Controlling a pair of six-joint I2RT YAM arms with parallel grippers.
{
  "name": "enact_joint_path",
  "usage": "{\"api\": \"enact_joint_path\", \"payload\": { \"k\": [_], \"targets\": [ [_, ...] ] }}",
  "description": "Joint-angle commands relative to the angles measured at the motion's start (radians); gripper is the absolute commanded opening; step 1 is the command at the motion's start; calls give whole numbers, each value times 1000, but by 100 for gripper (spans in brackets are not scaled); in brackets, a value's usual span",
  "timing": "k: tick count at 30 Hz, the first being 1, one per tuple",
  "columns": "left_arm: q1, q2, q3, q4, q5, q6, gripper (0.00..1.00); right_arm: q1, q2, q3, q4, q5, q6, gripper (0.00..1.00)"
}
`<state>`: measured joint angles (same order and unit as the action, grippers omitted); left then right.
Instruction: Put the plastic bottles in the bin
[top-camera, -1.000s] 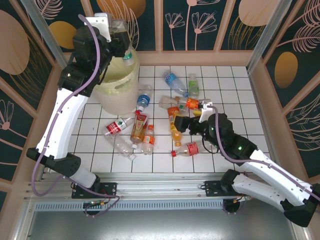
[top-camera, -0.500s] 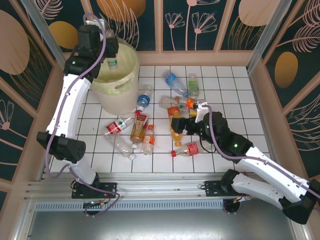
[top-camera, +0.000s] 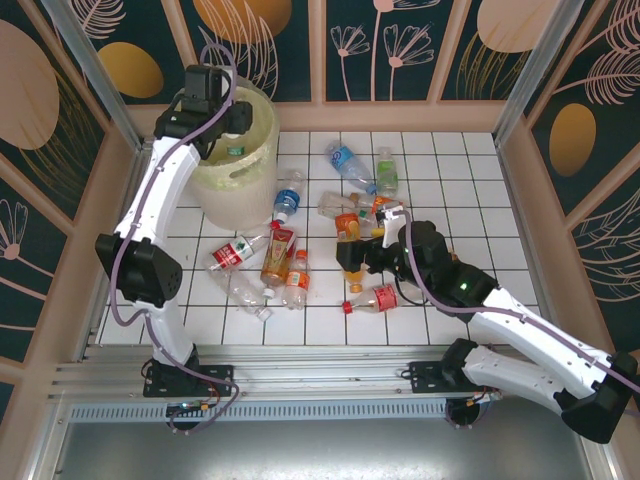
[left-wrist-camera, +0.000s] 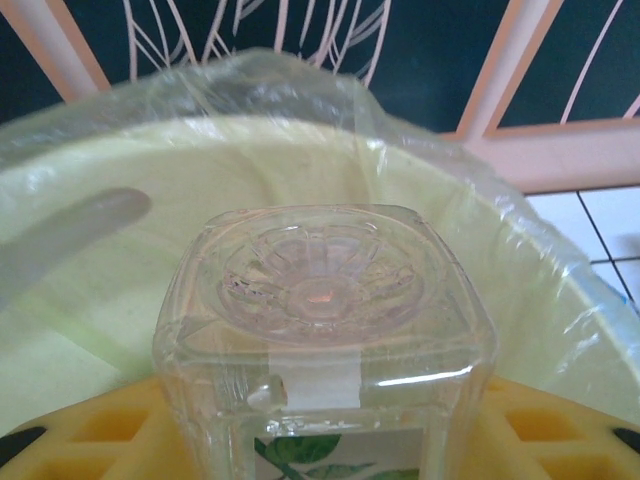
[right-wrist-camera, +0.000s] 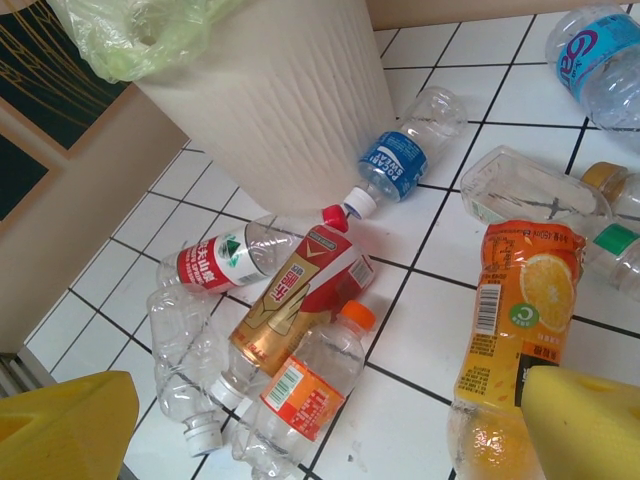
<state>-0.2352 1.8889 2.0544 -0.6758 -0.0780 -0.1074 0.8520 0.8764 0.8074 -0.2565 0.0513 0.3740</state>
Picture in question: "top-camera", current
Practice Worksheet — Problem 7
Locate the aluminium frame post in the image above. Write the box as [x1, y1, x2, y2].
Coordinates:
[493, 0, 587, 149]
[42, 0, 147, 154]

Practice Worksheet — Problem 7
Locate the slotted grey cable tray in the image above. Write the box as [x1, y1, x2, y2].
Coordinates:
[67, 402, 451, 422]

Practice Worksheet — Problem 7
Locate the clear bottle amber tea residue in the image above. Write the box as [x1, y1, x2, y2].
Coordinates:
[318, 191, 381, 218]

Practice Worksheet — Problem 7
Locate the clear bottle red label red cap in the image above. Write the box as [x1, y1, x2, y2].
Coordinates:
[342, 283, 401, 316]

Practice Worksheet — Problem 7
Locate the bottle with red gold label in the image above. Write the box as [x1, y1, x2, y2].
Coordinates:
[259, 227, 298, 301]

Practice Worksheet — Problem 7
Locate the clear bottle light blue label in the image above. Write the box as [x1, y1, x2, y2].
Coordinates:
[324, 141, 380, 196]

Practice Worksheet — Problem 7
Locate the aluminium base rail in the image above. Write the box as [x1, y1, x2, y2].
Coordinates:
[47, 343, 616, 401]

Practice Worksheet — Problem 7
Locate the orange juice bottle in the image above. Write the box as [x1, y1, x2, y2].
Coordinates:
[333, 212, 370, 295]

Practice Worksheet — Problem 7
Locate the small circuit board with wires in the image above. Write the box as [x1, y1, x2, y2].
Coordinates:
[166, 398, 221, 416]
[464, 388, 502, 405]

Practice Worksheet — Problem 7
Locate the small bottle orange red label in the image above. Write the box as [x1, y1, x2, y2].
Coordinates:
[372, 194, 404, 214]

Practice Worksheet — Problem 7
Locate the clear bottle green white label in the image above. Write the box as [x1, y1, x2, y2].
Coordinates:
[375, 146, 401, 197]

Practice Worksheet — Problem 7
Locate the clear bottle red green label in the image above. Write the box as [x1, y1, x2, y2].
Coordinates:
[208, 221, 282, 275]

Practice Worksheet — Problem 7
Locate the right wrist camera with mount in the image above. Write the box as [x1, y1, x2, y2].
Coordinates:
[373, 202, 405, 250]

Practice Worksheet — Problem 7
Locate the clear unlabelled plastic bottle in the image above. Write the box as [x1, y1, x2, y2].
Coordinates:
[214, 269, 275, 321]

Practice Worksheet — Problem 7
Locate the grey metal sheet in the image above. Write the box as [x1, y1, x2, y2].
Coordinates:
[29, 419, 616, 480]

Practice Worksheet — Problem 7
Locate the clear bottle dark blue label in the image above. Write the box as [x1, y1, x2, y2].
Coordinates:
[272, 169, 308, 225]

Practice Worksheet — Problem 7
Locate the white ribbed plastic bin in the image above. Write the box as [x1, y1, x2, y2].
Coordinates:
[187, 84, 281, 232]

